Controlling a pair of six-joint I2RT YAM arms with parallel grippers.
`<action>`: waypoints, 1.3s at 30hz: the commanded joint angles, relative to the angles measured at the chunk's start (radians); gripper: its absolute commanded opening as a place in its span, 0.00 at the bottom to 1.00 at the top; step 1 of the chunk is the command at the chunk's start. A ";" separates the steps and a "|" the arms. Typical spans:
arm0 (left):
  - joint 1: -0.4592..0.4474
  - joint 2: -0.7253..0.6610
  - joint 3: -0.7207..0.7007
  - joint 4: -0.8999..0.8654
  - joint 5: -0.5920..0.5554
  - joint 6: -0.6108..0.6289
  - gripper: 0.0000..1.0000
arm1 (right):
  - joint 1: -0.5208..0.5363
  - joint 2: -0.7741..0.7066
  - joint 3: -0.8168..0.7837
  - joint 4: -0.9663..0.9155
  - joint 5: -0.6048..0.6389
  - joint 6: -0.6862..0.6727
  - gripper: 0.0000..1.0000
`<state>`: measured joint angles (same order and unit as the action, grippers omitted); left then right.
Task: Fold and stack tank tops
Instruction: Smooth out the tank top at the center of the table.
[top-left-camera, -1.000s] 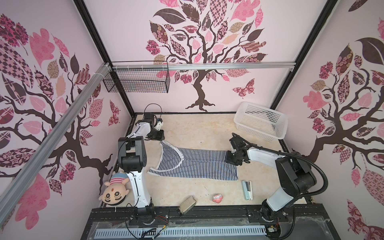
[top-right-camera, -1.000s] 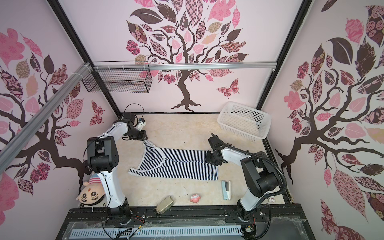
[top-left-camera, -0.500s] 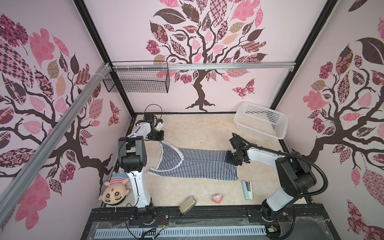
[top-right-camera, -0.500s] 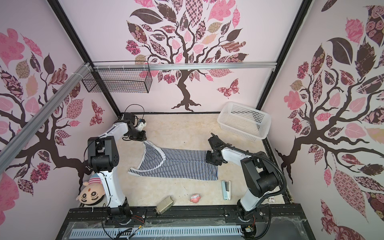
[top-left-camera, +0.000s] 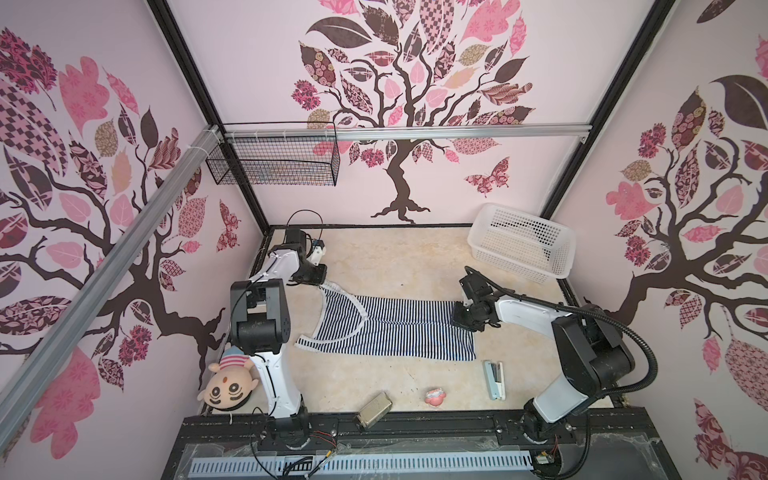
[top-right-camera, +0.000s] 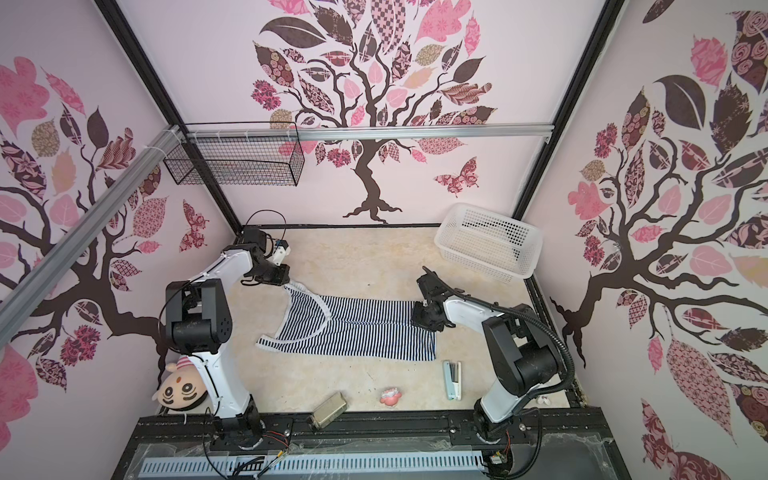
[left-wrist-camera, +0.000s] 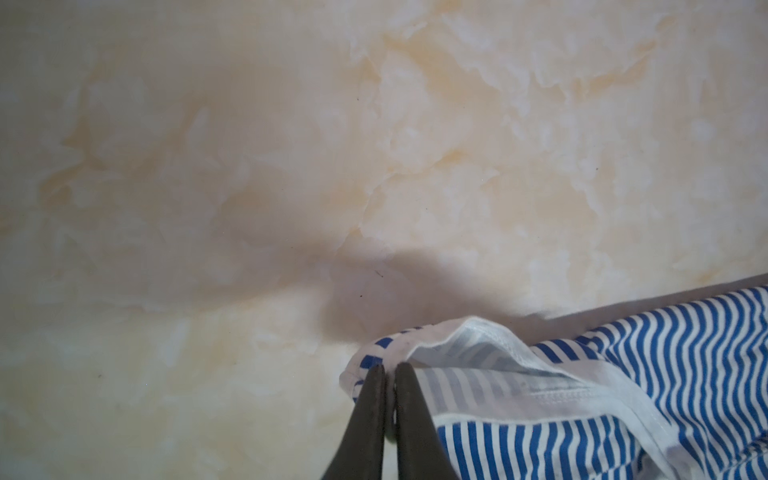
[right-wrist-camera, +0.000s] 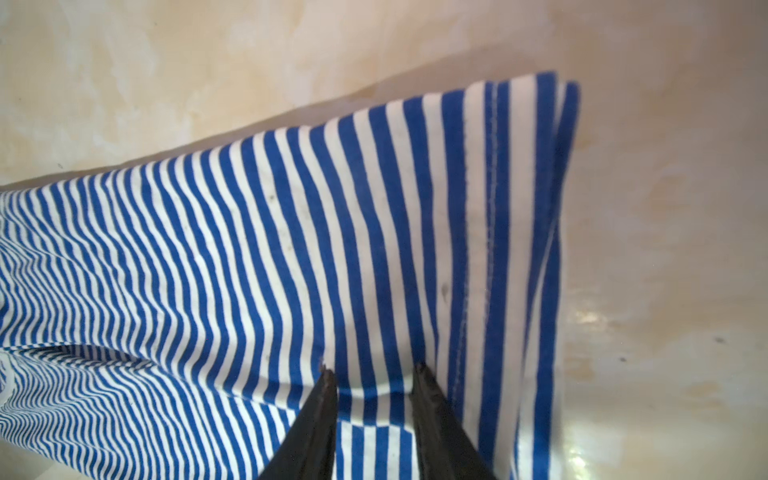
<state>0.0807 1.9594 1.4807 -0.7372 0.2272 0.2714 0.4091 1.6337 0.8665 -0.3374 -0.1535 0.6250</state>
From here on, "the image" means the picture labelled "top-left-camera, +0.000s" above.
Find aluminium frame bar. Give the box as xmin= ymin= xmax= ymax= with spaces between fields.
xmin=225 ymin=123 xmax=592 ymax=141
xmin=1 ymin=124 xmax=221 ymax=448

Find white slotted cable duct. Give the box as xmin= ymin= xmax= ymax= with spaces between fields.
xmin=186 ymin=451 xmax=533 ymax=479

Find tan rectangular box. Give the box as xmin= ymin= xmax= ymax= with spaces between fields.
xmin=356 ymin=391 xmax=393 ymax=430

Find rear aluminium frame bar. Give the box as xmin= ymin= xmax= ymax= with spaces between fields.
xmin=225 ymin=123 xmax=592 ymax=141

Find plush doll head toy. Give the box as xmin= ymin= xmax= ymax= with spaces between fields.
xmin=197 ymin=346 xmax=260 ymax=411

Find black wire mesh basket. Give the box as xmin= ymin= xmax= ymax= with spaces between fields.
xmin=206 ymin=120 xmax=341 ymax=187

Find left aluminium frame bar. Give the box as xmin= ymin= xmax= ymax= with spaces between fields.
xmin=1 ymin=124 xmax=221 ymax=448

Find pink denture toy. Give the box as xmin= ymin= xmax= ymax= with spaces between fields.
xmin=424 ymin=388 xmax=446 ymax=407

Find grey white stapler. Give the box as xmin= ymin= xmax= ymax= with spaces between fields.
xmin=483 ymin=360 xmax=506 ymax=401

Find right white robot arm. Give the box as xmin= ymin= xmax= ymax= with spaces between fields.
xmin=452 ymin=266 xmax=659 ymax=444

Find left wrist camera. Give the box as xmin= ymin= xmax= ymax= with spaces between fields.
xmin=306 ymin=239 xmax=326 ymax=266

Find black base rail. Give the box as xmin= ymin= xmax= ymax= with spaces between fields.
xmin=177 ymin=407 xmax=658 ymax=446

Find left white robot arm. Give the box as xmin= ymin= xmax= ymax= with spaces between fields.
xmin=230 ymin=228 xmax=327 ymax=442

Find white plastic laundry basket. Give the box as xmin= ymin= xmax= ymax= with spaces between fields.
xmin=467 ymin=204 xmax=577 ymax=283

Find blue white striped tank top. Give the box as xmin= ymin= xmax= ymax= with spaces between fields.
xmin=295 ymin=282 xmax=476 ymax=362

